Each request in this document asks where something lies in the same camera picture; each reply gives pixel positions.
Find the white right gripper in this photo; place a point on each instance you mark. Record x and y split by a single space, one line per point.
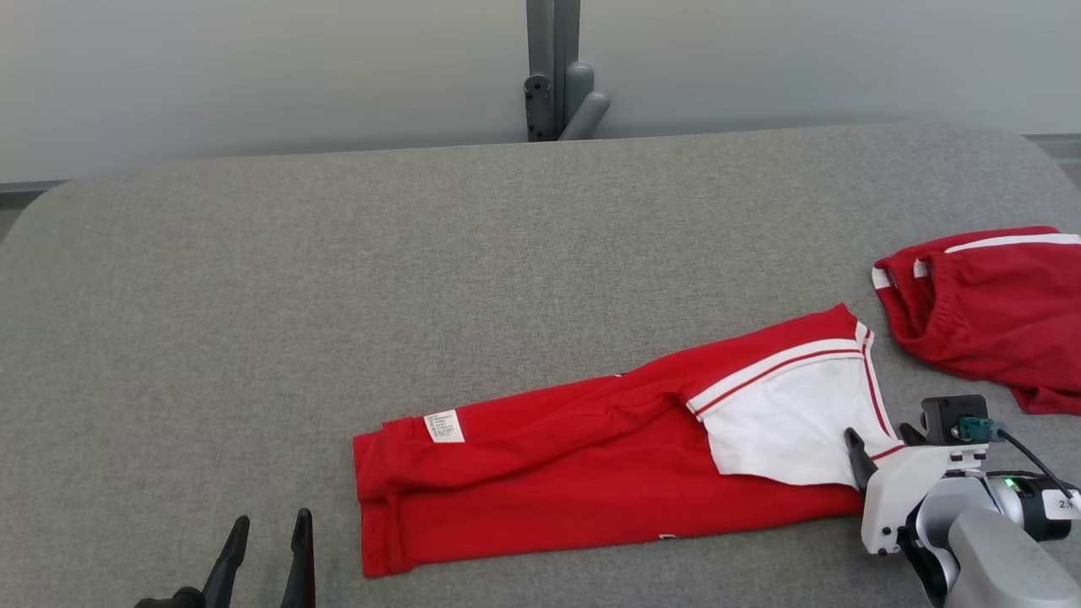
895 498

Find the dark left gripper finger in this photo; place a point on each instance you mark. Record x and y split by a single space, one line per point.
302 566
228 566

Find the red shorts with white stripe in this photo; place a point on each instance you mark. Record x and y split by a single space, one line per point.
996 312

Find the red and white shirt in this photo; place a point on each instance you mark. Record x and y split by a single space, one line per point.
549 473

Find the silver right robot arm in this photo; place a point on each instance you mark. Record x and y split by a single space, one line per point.
996 557

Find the grey fabric sofa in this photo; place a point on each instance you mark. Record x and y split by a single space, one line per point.
422 279

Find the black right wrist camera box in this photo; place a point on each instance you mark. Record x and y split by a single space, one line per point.
942 418

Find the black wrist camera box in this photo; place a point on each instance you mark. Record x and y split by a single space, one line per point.
942 418
173 599

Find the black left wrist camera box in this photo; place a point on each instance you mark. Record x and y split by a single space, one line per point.
173 599

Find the grey metal stand post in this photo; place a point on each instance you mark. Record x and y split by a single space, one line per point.
545 67

